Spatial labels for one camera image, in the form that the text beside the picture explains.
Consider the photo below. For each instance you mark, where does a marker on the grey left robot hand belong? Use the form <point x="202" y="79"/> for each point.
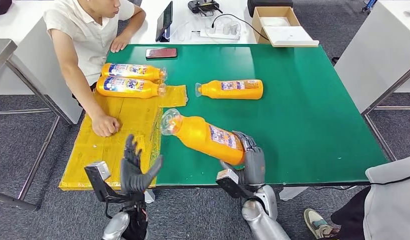
<point x="133" y="175"/>

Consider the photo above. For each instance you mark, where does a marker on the white foam packaging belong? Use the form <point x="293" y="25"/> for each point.
<point x="290" y="35"/>

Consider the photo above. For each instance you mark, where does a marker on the orange detergent bottle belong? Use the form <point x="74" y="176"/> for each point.
<point x="231" y="90"/>
<point x="132" y="71"/>
<point x="125" y="87"/>
<point x="198" y="136"/>

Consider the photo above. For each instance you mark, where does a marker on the white power strip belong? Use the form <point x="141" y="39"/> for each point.
<point x="220" y="34"/>

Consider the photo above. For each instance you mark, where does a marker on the dark bag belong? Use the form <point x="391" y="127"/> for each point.
<point x="1" y="6"/>

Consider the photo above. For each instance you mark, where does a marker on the white desk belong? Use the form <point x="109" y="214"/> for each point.
<point x="181" y="10"/>
<point x="373" y="49"/>
<point x="19" y="20"/>

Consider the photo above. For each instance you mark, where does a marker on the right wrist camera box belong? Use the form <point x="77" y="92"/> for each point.
<point x="229" y="184"/>

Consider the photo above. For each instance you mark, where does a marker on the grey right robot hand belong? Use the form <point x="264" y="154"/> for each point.
<point x="254" y="169"/>

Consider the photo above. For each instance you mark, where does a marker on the open cardboard box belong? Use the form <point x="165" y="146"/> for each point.
<point x="273" y="12"/>

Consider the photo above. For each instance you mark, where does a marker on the black router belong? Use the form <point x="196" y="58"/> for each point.
<point x="204" y="6"/>

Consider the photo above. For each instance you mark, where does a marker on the black tablet on stand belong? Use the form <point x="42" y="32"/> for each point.
<point x="163" y="21"/>

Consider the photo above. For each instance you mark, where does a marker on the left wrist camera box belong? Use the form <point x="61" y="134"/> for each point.
<point x="97" y="170"/>

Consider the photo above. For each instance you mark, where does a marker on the person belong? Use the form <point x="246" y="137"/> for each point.
<point x="79" y="36"/>
<point x="390" y="205"/>

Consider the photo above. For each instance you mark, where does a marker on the white table foot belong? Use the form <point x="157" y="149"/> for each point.
<point x="290" y="193"/>
<point x="150" y="197"/>

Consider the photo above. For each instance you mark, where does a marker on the blue metal frame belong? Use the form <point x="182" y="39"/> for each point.
<point x="370" y="4"/>

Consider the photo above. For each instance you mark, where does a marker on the dark red smartphone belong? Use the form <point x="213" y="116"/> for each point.
<point x="161" y="53"/>

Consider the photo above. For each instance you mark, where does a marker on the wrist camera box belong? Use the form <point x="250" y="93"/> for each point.
<point x="97" y="170"/>
<point x="229" y="184"/>

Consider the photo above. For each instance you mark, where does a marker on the black case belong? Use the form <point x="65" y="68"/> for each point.
<point x="269" y="6"/>

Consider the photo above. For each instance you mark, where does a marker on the yellow plastic sheet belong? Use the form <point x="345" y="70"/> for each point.
<point x="138" y="119"/>

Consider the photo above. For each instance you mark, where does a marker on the steel table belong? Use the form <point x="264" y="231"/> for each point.
<point x="1" y="49"/>

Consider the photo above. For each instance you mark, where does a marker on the green table mat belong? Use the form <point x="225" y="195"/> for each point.
<point x="307" y="116"/>

